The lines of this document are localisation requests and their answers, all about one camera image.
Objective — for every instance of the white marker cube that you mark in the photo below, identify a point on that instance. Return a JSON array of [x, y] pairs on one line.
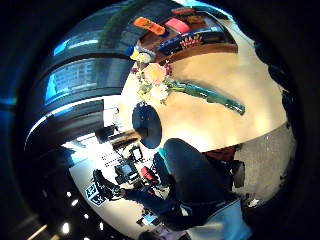
[[95, 195]]

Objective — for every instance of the black monitor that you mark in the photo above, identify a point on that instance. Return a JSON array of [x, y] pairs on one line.
[[105, 133]]

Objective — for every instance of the red bag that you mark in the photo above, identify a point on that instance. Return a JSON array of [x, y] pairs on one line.
[[148, 175]]

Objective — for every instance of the black round vase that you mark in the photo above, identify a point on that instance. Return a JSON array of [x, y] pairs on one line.
[[147, 125]]

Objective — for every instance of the brown wooden shelf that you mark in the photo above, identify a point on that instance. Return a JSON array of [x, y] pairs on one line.
[[196, 36]]

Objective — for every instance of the dark colourful printed box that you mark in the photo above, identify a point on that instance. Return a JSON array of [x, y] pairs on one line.
[[188, 41]]

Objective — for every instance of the the person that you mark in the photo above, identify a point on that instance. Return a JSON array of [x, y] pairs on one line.
[[195, 181]]

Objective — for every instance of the artificial flower bouquet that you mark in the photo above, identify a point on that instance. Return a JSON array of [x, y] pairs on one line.
[[156, 85]]

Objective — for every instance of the pink box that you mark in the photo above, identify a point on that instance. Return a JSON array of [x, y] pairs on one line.
[[177, 25]]

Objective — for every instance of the red flat box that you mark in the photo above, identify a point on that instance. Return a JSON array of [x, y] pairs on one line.
[[183, 11]]

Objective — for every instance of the yellow and blue bottle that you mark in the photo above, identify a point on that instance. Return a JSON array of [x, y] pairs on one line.
[[134, 53]]

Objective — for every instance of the orange box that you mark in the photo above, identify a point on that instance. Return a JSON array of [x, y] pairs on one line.
[[149, 25]]

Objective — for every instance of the camera on tripod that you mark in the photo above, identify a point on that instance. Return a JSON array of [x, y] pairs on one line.
[[126, 168]]

